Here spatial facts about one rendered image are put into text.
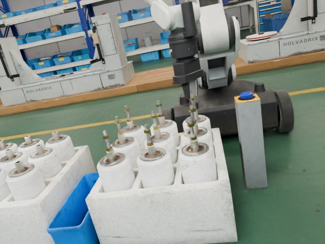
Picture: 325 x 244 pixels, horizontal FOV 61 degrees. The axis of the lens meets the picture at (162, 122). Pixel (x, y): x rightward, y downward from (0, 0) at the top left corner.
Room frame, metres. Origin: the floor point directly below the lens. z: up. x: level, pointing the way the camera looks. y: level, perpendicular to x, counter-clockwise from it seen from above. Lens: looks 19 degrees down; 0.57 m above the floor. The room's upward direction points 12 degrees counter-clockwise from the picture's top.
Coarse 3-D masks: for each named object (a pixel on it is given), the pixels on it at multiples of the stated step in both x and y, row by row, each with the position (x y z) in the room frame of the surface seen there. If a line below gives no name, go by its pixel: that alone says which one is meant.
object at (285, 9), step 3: (282, 0) 6.43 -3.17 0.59; (285, 0) 6.42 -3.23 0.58; (288, 0) 6.41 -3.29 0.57; (282, 3) 6.43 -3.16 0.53; (285, 3) 6.42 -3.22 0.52; (288, 3) 6.41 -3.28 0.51; (282, 6) 6.43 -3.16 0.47; (285, 6) 6.42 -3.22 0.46; (288, 6) 6.41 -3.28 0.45; (282, 9) 6.43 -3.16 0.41; (285, 9) 6.42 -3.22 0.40; (288, 9) 6.41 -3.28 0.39; (282, 12) 6.43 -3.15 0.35; (285, 12) 6.42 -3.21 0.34; (288, 12) 6.41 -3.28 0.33
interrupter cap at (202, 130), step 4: (200, 128) 0.80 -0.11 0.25; (204, 128) 0.80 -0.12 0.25; (184, 132) 0.80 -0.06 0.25; (188, 132) 0.79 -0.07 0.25; (200, 132) 0.78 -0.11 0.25; (204, 132) 0.77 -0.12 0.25; (184, 136) 0.77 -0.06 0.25; (188, 136) 0.76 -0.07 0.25; (196, 136) 0.75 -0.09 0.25; (200, 136) 0.75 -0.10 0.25
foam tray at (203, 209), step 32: (224, 160) 0.71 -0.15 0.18; (96, 192) 0.68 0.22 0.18; (128, 192) 0.64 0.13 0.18; (160, 192) 0.61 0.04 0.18; (192, 192) 0.60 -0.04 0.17; (224, 192) 0.58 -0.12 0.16; (96, 224) 0.65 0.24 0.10; (128, 224) 0.63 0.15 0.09; (160, 224) 0.62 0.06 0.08; (192, 224) 0.60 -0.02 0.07; (224, 224) 0.58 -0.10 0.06
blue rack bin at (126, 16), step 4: (124, 12) 6.03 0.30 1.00; (128, 12) 5.65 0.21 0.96; (120, 16) 5.56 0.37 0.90; (124, 16) 5.54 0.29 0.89; (128, 16) 5.60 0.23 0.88; (132, 16) 5.97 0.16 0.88; (120, 20) 5.57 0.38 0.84; (124, 20) 5.56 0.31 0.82; (128, 20) 5.55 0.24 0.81; (132, 20) 5.90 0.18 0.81
